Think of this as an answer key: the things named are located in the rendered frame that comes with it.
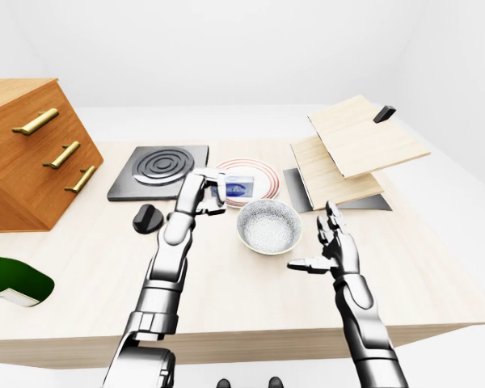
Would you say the silver robot right hand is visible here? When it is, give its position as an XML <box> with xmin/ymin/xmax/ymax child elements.
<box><xmin>286</xmin><ymin>200</ymin><xmax>363</xmax><ymax>283</ymax></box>

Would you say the silver robot left hand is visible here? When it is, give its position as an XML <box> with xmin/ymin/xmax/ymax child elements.
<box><xmin>173</xmin><ymin>167</ymin><xmax>229</xmax><ymax>218</ymax></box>

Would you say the blue and white cream cheese box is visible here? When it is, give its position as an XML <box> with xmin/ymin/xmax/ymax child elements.
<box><xmin>210</xmin><ymin>174</ymin><xmax>257</xmax><ymax>200</ymax></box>

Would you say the speckled white bowl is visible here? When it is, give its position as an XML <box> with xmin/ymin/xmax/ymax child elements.
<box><xmin>236</xmin><ymin>199</ymin><xmax>304</xmax><ymax>256</ymax></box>

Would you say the flat dark stove plate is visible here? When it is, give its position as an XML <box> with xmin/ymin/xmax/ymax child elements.
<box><xmin>107</xmin><ymin>145</ymin><xmax>210</xmax><ymax>203</ymax></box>

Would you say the round black stove knob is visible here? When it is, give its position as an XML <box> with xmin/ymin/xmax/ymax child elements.
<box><xmin>132</xmin><ymin>204</ymin><xmax>165</xmax><ymax>235</ymax></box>

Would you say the white plate with red rings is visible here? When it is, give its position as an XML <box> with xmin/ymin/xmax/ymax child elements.
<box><xmin>213</xmin><ymin>158</ymin><xmax>284</xmax><ymax>210</ymax></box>

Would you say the two-tier pale wooden rack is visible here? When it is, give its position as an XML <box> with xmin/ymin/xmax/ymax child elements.
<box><xmin>282</xmin><ymin>95</ymin><xmax>432</xmax><ymax>213</ymax></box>

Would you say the small wooden drawer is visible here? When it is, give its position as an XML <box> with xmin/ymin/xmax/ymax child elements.
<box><xmin>22</xmin><ymin>152</ymin><xmax>104</xmax><ymax>227</ymax></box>

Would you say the small black block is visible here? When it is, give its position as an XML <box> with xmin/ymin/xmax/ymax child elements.
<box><xmin>372</xmin><ymin>104</ymin><xmax>397</xmax><ymax>124</ymax></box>

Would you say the medium wooden drawer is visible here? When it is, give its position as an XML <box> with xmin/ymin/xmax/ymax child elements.
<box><xmin>0</xmin><ymin>120</ymin><xmax>92</xmax><ymax>199</ymax></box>

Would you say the wooden cabinet with drawers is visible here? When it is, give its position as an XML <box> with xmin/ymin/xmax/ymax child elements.
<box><xmin>0</xmin><ymin>78</ymin><xmax>105</xmax><ymax>234</ymax></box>

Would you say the large wooden drawer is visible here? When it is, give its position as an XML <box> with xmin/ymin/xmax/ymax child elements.
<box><xmin>0</xmin><ymin>82</ymin><xmax>78</xmax><ymax>173</ymax></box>

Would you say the dark green bottle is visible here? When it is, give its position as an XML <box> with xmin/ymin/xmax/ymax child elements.
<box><xmin>0</xmin><ymin>254</ymin><xmax>57</xmax><ymax>309</ymax></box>

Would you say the short brass drawer handle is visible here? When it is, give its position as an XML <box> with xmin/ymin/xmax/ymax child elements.
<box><xmin>64</xmin><ymin>165</ymin><xmax>98</xmax><ymax>195</ymax></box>

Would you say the medium brass drawer handle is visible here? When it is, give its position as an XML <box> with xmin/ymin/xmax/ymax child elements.
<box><xmin>42</xmin><ymin>141</ymin><xmax>82</xmax><ymax>171</ymax></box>

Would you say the long brass drawer handle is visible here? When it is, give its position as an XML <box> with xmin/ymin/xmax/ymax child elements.
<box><xmin>11</xmin><ymin>108</ymin><xmax>61</xmax><ymax>137</ymax></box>

